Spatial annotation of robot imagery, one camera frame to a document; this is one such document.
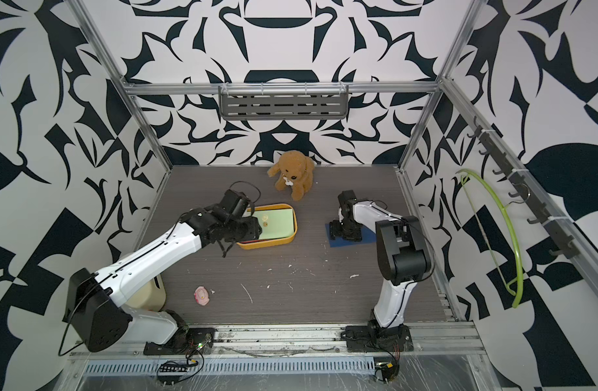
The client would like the grey metal wall shelf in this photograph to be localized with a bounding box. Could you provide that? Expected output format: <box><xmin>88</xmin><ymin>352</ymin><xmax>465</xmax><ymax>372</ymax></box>
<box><xmin>218</xmin><ymin>83</ymin><xmax>350</xmax><ymax>121</ymax></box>

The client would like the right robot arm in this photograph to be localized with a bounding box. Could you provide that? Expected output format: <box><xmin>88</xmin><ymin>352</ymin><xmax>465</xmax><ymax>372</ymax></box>
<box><xmin>328</xmin><ymin>190</ymin><xmax>434</xmax><ymax>354</ymax></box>

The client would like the green plastic hanger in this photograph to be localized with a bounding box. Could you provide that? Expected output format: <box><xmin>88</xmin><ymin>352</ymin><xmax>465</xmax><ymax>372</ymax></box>
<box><xmin>456</xmin><ymin>168</ymin><xmax>525</xmax><ymax>309</ymax></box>

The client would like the yellow plastic storage box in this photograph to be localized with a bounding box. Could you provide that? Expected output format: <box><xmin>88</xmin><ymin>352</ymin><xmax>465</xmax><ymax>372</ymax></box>
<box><xmin>238</xmin><ymin>204</ymin><xmax>298</xmax><ymax>250</ymax></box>

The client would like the dark blue envelope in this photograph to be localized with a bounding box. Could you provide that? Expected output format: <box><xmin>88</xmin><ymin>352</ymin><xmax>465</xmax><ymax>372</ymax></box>
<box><xmin>325</xmin><ymin>223</ymin><xmax>376</xmax><ymax>248</ymax></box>

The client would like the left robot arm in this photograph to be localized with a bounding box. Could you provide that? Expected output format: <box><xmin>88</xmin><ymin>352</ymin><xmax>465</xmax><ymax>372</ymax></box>
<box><xmin>64</xmin><ymin>189</ymin><xmax>262</xmax><ymax>353</ymax></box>

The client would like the brown plush dog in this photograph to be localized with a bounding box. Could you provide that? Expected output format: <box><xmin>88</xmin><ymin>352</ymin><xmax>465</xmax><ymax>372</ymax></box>
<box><xmin>267</xmin><ymin>151</ymin><xmax>315</xmax><ymax>201</ymax></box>

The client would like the cream plastic container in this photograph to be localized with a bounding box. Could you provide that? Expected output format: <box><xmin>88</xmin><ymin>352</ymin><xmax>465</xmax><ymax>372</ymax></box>
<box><xmin>126</xmin><ymin>275</ymin><xmax>167</xmax><ymax>312</ymax></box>

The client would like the small pink toy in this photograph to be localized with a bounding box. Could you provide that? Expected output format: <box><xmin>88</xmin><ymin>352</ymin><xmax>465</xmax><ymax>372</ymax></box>
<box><xmin>194</xmin><ymin>286</ymin><xmax>210</xmax><ymax>306</ymax></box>

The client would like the light green envelope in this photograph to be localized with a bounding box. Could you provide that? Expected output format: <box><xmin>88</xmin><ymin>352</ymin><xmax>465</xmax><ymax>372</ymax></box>
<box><xmin>253</xmin><ymin>208</ymin><xmax>295</xmax><ymax>240</ymax></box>

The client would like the black wall hook rail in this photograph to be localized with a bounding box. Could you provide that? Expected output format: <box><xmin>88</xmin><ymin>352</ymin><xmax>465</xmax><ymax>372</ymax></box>
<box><xmin>468</xmin><ymin>116</ymin><xmax>581</xmax><ymax>259</ymax></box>

